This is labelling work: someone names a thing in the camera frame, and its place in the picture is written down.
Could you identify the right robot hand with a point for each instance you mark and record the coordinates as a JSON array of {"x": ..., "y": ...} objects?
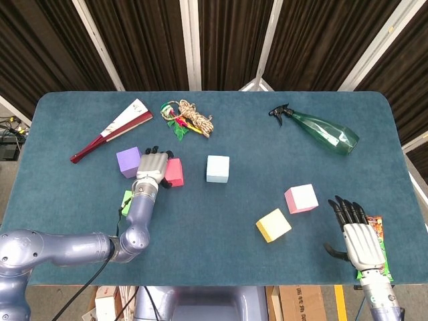
[{"x": 362, "y": 244}]

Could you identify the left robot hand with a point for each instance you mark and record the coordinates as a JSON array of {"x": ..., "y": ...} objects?
[{"x": 152, "y": 165}]

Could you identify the red foam cube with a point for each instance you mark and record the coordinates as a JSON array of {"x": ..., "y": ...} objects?
[{"x": 175, "y": 172}]

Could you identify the pink foam cube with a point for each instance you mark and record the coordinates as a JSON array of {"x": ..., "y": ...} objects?
[{"x": 302, "y": 197}]

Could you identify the yellow foam cube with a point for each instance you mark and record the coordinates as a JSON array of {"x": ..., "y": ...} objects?
[{"x": 275, "y": 224}]

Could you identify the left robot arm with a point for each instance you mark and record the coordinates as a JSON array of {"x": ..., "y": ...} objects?
[{"x": 67, "y": 247}]

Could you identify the snack packet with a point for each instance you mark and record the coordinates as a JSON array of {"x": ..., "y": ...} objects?
[{"x": 378, "y": 227}]

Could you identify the purple foam cube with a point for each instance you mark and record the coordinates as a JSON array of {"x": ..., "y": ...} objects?
[{"x": 128, "y": 162}]

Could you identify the green foam cube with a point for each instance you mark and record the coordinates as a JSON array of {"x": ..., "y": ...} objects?
[{"x": 127, "y": 195}]

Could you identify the colourful feather toy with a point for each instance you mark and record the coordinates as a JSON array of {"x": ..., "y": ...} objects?
[{"x": 180, "y": 128}]

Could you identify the folded red paper fan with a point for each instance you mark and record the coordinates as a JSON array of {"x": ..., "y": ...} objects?
[{"x": 120, "y": 127}]

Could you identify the light blue foam cube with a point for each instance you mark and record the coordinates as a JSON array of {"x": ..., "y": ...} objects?
[{"x": 217, "y": 168}]

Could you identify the brown cardboard box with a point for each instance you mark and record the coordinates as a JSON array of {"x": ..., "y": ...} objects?
[{"x": 301, "y": 304}]

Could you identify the blue felt table cloth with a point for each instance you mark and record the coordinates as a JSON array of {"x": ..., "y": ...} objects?
[{"x": 214, "y": 234}]

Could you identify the green plastic spray bottle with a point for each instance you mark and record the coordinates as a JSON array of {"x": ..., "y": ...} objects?
[{"x": 324, "y": 132}]

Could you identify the dark brown curtain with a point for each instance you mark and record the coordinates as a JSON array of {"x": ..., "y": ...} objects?
[{"x": 150, "y": 40}]

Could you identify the black electronics box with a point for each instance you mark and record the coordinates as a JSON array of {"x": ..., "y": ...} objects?
[{"x": 7, "y": 152}]

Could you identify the white cardboard box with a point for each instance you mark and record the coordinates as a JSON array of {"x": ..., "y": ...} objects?
[{"x": 105, "y": 306}]

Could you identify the grey-blue robot torso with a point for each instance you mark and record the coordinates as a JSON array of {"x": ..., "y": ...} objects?
[{"x": 207, "y": 304}]

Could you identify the white partition frame post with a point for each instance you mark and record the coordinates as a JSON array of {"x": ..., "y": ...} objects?
[
  {"x": 388, "y": 30},
  {"x": 97, "y": 40},
  {"x": 269, "y": 33},
  {"x": 416, "y": 140},
  {"x": 190, "y": 43},
  {"x": 13, "y": 110}
]

